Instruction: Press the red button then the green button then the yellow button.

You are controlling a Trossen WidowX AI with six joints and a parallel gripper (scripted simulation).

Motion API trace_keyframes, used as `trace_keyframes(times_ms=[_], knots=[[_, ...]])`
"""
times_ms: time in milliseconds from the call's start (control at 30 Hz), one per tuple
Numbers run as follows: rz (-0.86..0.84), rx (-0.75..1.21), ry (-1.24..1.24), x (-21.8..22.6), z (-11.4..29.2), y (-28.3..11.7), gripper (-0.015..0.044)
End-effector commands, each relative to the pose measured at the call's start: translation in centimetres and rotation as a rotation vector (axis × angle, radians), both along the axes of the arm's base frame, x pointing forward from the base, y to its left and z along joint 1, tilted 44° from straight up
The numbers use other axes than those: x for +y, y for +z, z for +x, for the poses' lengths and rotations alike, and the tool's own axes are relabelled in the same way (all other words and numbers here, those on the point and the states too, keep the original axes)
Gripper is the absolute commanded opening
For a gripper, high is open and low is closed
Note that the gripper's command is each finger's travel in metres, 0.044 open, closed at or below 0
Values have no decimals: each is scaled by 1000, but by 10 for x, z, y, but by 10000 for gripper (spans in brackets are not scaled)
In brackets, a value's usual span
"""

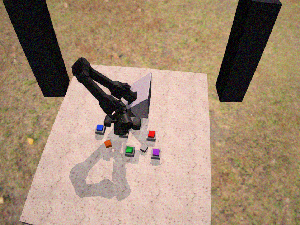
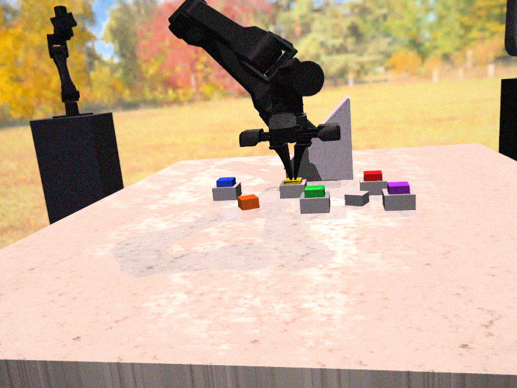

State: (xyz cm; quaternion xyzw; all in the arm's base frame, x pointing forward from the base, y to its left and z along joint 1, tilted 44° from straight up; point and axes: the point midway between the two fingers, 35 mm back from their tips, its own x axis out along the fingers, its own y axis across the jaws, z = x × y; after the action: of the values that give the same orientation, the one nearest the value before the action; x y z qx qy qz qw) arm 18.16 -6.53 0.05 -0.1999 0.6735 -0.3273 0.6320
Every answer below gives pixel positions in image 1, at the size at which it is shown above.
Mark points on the red button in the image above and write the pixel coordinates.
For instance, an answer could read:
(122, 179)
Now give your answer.
(151, 136)

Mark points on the orange cube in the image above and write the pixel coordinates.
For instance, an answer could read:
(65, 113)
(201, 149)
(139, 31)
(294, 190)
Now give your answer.
(107, 144)

